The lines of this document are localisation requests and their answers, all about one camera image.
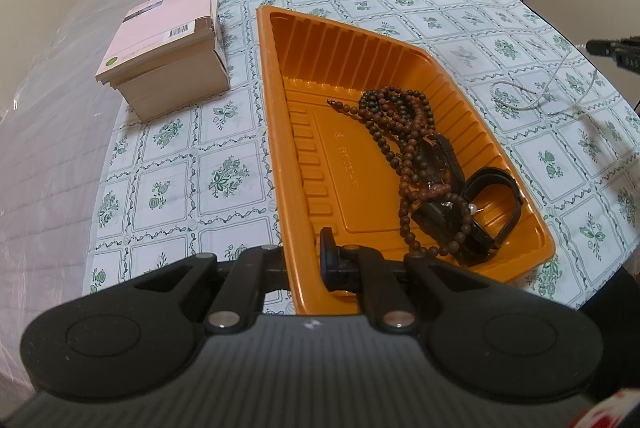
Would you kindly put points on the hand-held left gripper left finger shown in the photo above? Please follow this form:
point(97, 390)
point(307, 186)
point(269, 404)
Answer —
point(257, 270)

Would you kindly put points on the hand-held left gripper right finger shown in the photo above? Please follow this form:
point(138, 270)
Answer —
point(331, 258)

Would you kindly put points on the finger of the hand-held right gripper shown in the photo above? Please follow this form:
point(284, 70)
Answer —
point(602, 46)

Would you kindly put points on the black watch with metal clasp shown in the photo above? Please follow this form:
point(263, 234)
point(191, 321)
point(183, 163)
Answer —
point(436, 157)

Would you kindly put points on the orange plastic tray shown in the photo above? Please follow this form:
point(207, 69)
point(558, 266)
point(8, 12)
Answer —
point(330, 107)

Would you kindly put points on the cream cardboard box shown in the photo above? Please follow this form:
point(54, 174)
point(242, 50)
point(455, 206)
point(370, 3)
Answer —
point(175, 82)

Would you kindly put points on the clear plastic mattress cover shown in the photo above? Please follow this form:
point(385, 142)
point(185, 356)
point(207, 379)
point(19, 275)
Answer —
point(50, 132)

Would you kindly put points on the beige cardboard box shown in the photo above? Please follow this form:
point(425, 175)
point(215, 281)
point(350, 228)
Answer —
point(160, 27)

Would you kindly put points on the red white printed clothing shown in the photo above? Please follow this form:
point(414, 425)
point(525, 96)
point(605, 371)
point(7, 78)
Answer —
point(607, 410)

